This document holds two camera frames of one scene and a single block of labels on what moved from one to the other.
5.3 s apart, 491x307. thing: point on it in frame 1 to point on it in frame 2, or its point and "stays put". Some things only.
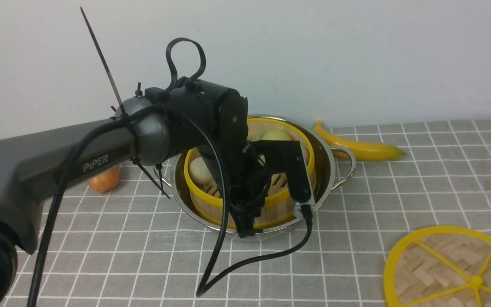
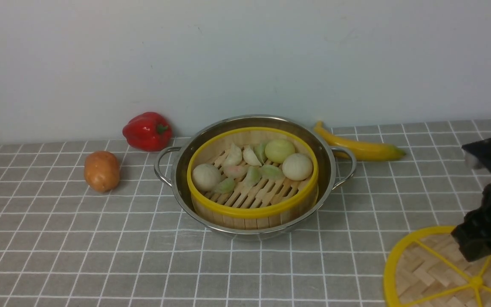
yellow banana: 363,151 stays put
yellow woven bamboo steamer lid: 450,266 stays put
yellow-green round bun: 276,134 to 276,150
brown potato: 105,181 stays put
